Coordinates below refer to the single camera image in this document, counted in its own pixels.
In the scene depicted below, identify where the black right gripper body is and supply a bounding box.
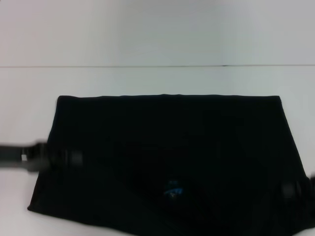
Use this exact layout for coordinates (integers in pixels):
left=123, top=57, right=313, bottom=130
left=307, top=173, right=315, bottom=197

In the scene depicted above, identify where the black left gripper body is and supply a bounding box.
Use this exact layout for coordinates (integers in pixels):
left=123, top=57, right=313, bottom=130
left=0, top=141, right=50, bottom=173

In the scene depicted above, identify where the black T-shirt with FREE print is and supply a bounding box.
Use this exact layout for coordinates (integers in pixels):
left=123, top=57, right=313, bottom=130
left=27, top=94, right=315, bottom=236

